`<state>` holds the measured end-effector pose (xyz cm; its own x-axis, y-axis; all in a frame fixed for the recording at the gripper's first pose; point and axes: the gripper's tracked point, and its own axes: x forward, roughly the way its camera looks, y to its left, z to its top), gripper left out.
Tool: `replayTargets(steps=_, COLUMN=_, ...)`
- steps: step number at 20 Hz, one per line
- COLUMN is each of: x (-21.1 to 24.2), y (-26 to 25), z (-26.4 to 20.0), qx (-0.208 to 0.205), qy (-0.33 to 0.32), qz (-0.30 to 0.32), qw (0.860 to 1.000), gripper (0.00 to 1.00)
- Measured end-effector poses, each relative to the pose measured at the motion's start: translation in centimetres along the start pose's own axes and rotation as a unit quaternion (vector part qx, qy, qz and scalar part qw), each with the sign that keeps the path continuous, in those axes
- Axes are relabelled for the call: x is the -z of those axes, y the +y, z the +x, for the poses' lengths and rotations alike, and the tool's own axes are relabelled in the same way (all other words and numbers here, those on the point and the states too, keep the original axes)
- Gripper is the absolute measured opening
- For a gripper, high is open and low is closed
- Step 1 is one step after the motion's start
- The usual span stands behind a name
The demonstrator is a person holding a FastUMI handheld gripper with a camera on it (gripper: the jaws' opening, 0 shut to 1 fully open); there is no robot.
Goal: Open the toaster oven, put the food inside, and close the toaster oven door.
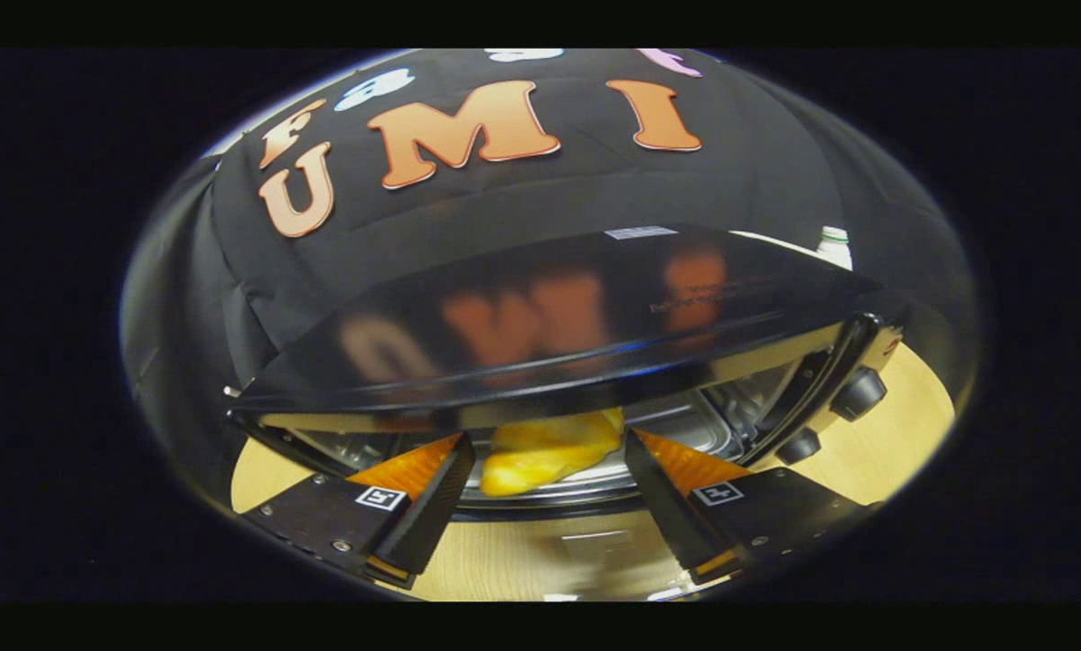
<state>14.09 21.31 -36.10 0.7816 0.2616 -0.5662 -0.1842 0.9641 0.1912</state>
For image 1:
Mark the yellow striped pastry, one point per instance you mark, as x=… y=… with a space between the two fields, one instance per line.
x=540 y=452

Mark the black toaster oven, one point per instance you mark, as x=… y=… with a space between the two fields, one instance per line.
x=549 y=316

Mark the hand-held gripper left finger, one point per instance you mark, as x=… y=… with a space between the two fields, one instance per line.
x=432 y=506

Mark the small white green-label bottle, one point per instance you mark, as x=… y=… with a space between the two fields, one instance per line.
x=835 y=249

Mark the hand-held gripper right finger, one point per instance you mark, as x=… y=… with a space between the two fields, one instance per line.
x=658 y=506

